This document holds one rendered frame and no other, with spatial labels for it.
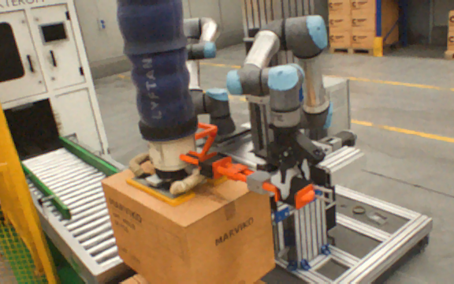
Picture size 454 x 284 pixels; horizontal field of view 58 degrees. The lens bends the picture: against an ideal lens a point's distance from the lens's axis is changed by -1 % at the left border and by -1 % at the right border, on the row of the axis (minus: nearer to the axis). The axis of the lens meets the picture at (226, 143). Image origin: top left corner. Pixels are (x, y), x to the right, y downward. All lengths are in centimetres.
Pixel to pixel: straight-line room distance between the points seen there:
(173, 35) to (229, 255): 80
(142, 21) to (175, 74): 21
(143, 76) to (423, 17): 914
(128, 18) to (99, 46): 992
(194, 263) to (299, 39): 85
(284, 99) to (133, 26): 60
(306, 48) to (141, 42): 58
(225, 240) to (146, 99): 57
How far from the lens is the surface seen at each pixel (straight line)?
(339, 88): 225
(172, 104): 147
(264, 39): 145
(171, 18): 143
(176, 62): 146
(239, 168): 135
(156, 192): 157
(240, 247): 157
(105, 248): 242
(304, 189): 117
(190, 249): 141
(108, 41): 1144
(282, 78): 106
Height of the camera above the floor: 177
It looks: 21 degrees down
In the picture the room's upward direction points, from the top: 8 degrees counter-clockwise
